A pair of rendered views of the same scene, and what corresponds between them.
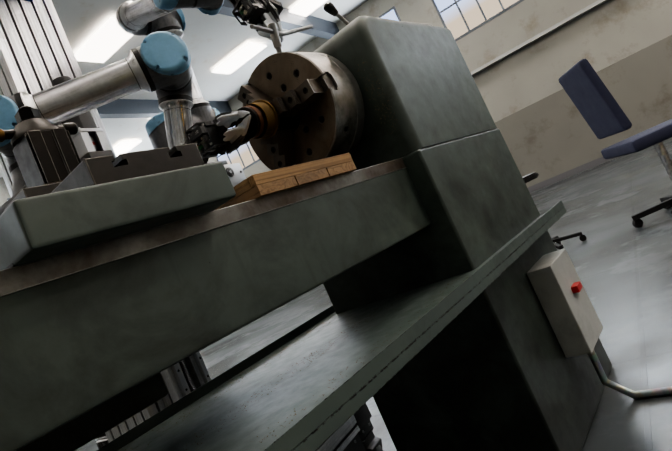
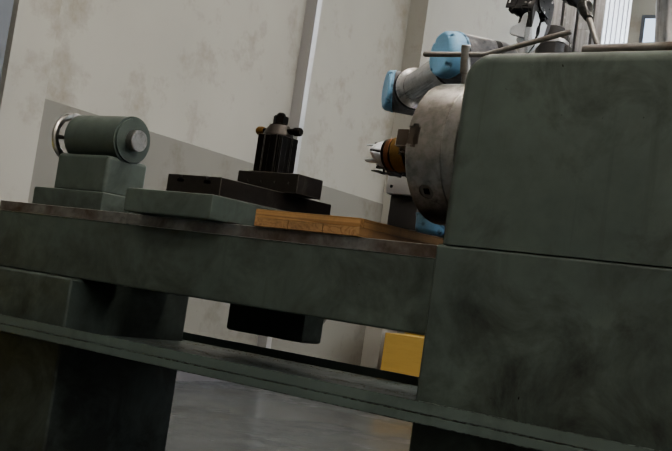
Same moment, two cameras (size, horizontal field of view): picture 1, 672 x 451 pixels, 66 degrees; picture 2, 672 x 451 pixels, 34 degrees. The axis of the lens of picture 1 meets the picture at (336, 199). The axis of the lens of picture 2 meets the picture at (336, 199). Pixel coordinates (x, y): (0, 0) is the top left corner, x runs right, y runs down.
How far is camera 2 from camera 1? 2.66 m
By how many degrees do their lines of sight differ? 90
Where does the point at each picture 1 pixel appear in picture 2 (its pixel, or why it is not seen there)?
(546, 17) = not seen: outside the picture
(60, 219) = (134, 201)
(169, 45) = (443, 48)
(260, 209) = (254, 235)
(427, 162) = (439, 263)
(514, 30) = not seen: outside the picture
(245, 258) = (227, 261)
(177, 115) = not seen: hidden behind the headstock
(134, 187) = (164, 196)
